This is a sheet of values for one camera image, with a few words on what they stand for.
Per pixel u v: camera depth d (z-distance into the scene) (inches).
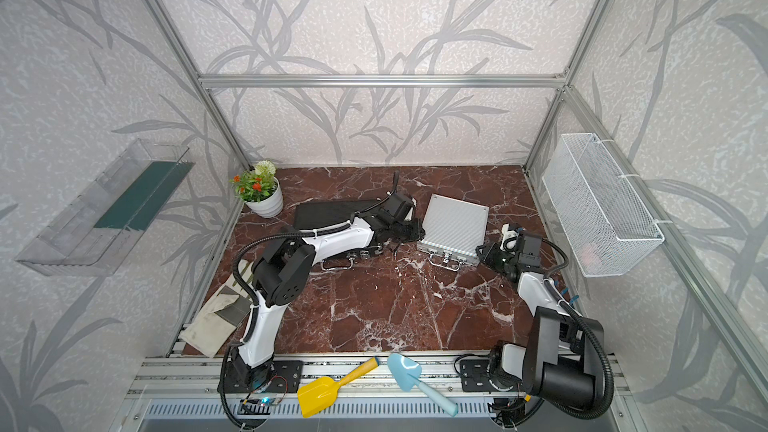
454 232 37.9
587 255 29.3
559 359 16.4
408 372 29.4
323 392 28.0
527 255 27.3
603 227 24.4
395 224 30.0
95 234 25.3
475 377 29.0
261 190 37.8
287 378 28.6
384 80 37.6
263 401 27.8
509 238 32.0
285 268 21.0
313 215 40.8
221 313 33.2
